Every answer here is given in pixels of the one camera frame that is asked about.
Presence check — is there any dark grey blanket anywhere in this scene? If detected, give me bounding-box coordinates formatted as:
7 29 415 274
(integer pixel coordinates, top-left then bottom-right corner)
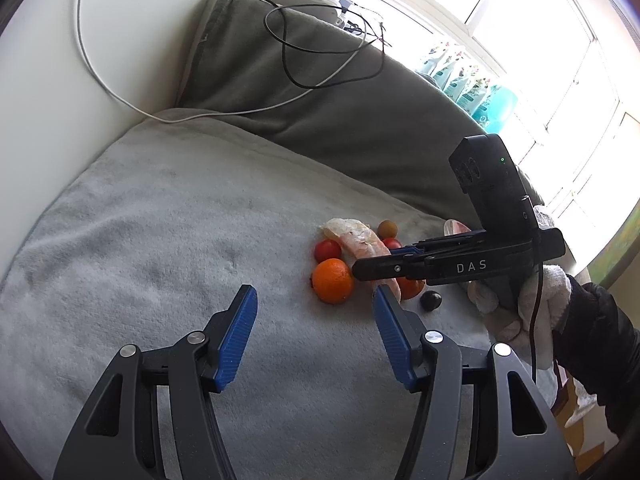
177 0 546 221

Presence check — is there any white lace cloth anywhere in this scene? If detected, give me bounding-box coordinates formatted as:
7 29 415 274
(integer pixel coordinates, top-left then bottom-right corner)
532 204 557 231

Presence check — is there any light grey blanket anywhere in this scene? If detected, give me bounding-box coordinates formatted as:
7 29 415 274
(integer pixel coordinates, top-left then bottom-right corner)
0 107 561 480

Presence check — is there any row of teal pouches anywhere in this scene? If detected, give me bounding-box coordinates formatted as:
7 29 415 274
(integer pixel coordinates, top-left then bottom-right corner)
487 85 522 133

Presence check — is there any green picture panel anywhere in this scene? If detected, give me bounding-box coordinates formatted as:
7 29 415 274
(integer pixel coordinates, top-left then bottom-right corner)
587 230 640 286

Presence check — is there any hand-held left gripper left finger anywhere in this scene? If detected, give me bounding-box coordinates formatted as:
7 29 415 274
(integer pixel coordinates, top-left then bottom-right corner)
52 284 259 480

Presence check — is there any white cable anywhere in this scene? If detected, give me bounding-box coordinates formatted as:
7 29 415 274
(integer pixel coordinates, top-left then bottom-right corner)
75 0 373 123

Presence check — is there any person's right hand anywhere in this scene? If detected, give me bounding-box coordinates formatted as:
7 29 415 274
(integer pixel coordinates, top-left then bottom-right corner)
467 265 574 369

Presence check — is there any orange mandarin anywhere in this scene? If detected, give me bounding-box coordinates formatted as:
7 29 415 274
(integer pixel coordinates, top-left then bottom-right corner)
311 258 355 305
397 277 426 301

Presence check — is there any plastic pomelo wedge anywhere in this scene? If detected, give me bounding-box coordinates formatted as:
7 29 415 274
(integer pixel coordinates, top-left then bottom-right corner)
319 217 403 303

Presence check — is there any person's right forearm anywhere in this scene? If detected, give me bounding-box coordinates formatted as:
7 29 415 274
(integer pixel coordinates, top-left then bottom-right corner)
551 275 640 438

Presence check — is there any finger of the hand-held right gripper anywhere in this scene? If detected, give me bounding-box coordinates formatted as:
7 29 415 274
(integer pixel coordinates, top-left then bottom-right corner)
351 254 437 282
392 230 485 257

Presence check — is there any brown cardboard box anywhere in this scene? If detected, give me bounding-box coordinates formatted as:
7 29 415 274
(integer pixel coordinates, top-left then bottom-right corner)
550 375 621 466

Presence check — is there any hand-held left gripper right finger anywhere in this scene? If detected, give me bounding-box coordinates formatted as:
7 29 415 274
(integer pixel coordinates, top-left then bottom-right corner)
374 286 578 480

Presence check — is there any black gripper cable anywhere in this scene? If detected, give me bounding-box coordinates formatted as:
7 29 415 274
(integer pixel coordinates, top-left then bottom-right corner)
529 230 546 378

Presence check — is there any green refill pouch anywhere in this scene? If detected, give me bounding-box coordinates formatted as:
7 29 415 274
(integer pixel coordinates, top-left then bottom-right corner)
447 60 473 103
415 45 438 78
465 72 488 113
477 85 501 126
432 52 456 91

